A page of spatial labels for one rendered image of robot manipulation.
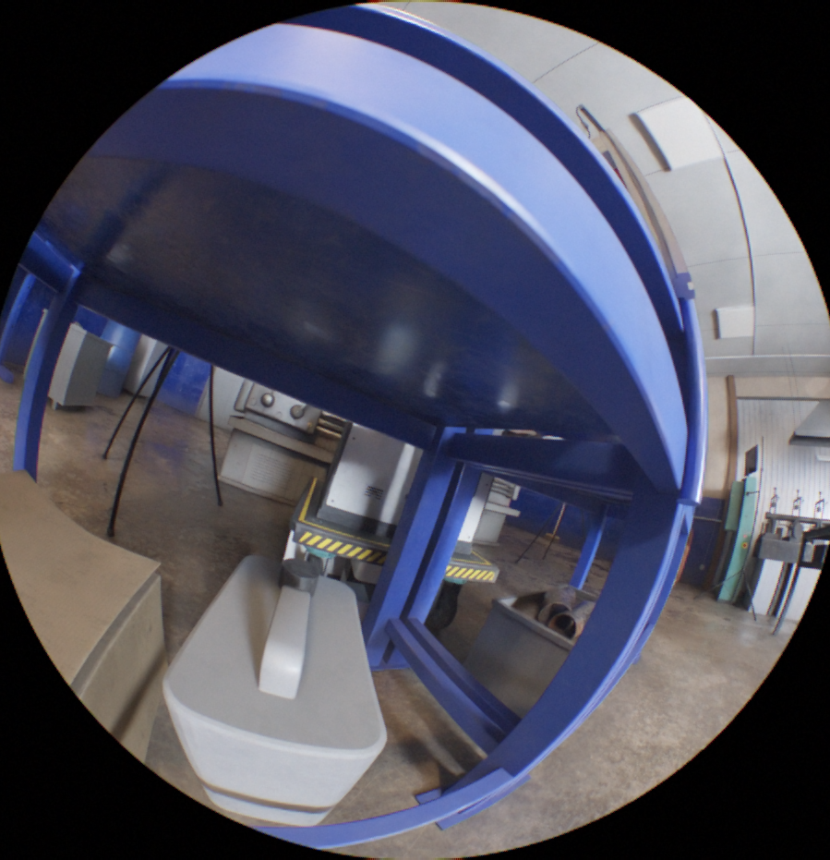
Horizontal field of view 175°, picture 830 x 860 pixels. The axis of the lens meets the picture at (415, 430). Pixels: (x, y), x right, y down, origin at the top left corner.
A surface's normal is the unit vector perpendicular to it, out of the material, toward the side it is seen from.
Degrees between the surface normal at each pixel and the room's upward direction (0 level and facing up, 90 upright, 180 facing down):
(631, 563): 90
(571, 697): 90
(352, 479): 90
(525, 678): 90
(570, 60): 180
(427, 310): 180
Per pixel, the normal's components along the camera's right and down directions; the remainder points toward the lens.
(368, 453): 0.30, -0.04
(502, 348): -0.32, 0.94
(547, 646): -0.79, -0.35
